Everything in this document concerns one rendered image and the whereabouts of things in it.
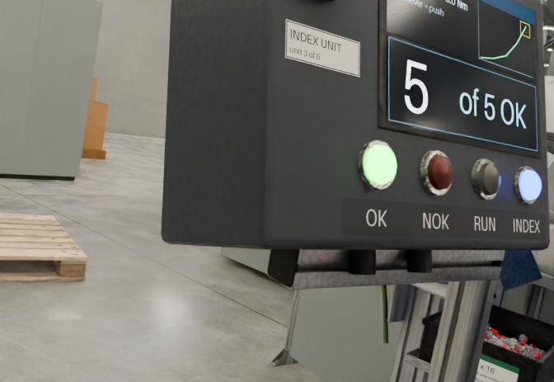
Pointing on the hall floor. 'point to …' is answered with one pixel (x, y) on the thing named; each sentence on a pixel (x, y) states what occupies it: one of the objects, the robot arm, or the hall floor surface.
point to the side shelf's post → (534, 301)
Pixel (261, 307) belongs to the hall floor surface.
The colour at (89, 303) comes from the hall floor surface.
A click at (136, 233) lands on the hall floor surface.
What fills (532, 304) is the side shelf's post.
